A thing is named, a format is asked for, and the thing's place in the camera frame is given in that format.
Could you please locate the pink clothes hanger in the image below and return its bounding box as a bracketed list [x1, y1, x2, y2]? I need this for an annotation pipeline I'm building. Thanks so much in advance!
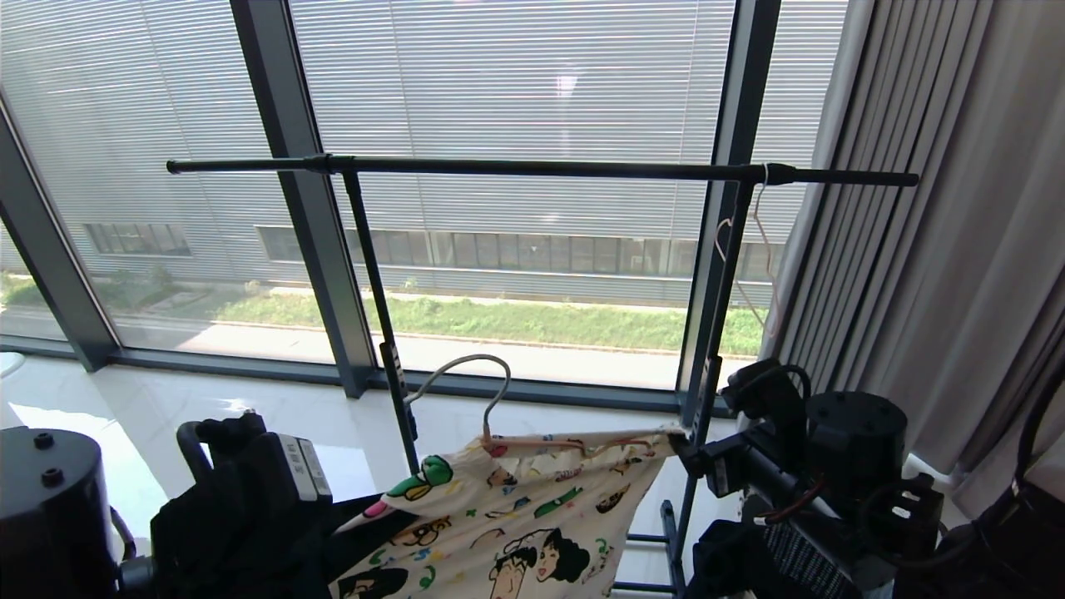
[405, 354, 685, 460]
[714, 187, 783, 334]

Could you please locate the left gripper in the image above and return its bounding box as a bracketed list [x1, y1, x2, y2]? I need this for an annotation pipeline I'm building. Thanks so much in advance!
[154, 433, 334, 599]

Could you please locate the black garment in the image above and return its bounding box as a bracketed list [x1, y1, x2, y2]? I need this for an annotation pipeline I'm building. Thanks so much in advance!
[686, 520, 775, 599]

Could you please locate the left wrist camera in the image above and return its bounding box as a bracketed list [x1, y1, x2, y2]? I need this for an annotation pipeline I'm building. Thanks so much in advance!
[196, 412, 269, 467]

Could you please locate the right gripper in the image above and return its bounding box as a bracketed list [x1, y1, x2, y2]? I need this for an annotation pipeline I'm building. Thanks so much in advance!
[703, 431, 812, 517]

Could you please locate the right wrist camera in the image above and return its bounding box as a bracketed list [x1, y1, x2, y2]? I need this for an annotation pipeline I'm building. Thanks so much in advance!
[720, 359, 810, 429]

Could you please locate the window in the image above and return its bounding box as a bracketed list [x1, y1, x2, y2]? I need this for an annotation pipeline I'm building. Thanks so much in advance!
[0, 0, 850, 417]

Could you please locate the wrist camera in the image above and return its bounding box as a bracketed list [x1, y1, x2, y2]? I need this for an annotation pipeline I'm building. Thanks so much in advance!
[196, 412, 269, 467]
[720, 359, 810, 429]

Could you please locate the cream printed garment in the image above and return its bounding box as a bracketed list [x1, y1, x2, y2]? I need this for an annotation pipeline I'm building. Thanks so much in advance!
[329, 426, 687, 599]

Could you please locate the beige curtain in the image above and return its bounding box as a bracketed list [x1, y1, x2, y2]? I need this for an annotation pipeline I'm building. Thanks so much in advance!
[761, 0, 1065, 517]

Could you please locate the black clothes rack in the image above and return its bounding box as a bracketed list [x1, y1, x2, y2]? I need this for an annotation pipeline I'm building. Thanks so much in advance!
[166, 154, 919, 599]

